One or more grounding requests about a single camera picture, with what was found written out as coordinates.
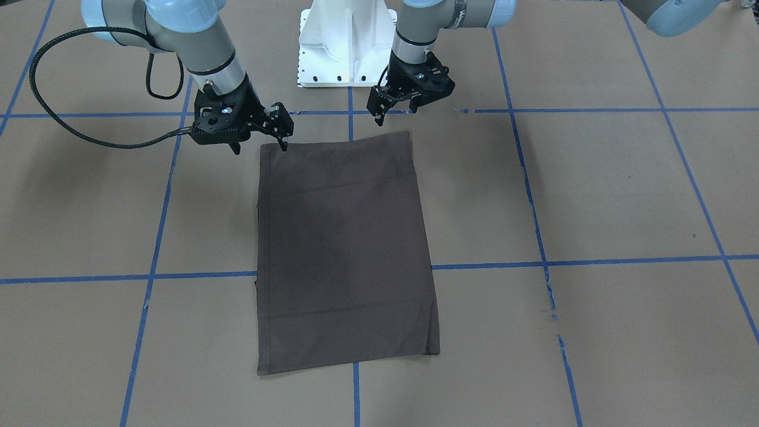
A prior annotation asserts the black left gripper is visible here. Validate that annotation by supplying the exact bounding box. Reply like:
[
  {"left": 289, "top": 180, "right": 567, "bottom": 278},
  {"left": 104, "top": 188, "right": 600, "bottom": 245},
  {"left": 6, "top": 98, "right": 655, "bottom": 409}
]
[{"left": 366, "top": 52, "right": 456, "bottom": 127}]

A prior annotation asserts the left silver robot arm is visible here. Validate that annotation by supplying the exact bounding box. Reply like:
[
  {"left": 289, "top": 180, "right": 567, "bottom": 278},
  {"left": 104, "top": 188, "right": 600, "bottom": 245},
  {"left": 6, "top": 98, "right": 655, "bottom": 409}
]
[{"left": 366, "top": 1, "right": 719, "bottom": 126}]

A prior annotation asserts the brown t-shirt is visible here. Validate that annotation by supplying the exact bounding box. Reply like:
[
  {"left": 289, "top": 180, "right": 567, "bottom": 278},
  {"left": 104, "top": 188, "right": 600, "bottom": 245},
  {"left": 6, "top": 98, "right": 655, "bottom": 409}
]
[{"left": 256, "top": 130, "right": 440, "bottom": 376}]

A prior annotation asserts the white pedestal column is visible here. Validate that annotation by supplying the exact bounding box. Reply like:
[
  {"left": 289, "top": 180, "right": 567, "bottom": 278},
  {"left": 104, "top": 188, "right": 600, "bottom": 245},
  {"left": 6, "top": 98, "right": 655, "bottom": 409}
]
[{"left": 296, "top": 1, "right": 397, "bottom": 88}]

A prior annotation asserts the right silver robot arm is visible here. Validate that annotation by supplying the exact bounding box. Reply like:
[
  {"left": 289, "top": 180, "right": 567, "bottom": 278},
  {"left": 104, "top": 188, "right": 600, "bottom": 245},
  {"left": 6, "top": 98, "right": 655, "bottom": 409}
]
[{"left": 81, "top": 1, "right": 295, "bottom": 154}]

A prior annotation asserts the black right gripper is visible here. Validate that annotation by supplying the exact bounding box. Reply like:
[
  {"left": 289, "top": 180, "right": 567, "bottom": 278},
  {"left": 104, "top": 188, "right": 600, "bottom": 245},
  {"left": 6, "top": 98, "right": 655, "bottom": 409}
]
[{"left": 190, "top": 77, "right": 295, "bottom": 156}]

